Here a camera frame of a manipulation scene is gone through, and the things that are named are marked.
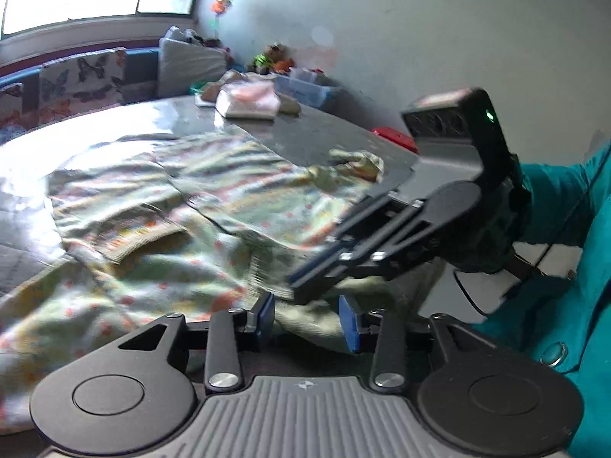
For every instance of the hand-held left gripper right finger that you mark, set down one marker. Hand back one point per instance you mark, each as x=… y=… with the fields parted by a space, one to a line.
x=348 y=327

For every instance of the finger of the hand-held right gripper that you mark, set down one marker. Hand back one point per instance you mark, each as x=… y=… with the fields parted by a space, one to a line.
x=334 y=276
x=377 y=222

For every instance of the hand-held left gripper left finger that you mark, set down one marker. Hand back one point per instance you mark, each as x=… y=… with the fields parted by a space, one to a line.
x=265 y=316

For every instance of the green patterned garment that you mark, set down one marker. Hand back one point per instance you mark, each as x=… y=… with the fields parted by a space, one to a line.
x=191 y=248

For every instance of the person's right forearm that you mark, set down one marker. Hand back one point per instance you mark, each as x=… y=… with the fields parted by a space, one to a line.
x=563 y=195

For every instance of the beige clothes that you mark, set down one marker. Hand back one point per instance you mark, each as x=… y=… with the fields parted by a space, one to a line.
x=229 y=78

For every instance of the red plastic stool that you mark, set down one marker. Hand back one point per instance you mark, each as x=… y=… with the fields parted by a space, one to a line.
x=396 y=139

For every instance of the clear plastic storage box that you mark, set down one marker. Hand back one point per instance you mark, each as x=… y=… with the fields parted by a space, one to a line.
x=305 y=88

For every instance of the person's teal jacket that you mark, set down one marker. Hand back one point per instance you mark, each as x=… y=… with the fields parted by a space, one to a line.
x=573 y=319

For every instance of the orange toy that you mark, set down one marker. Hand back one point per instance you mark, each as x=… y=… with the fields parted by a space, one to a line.
x=286 y=64

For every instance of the teddy bear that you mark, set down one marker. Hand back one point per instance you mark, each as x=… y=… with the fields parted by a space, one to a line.
x=268 y=59

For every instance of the green bowl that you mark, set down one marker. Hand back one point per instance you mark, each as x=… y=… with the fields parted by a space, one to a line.
x=198 y=88

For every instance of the grey pillow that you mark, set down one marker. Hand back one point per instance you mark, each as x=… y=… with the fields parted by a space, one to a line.
x=191 y=69

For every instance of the colourful pinwheel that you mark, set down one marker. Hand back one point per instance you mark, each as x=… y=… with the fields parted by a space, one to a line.
x=222 y=7

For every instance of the black and white plush toy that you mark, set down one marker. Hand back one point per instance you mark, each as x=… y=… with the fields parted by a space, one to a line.
x=179 y=34

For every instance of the blue sofa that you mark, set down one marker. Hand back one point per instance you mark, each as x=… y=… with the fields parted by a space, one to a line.
x=141 y=69

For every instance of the large butterfly print pillow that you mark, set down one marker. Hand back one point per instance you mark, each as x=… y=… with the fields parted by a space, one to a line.
x=86 y=86

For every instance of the small butterfly print pillow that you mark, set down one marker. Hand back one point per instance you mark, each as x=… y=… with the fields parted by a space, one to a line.
x=10 y=105

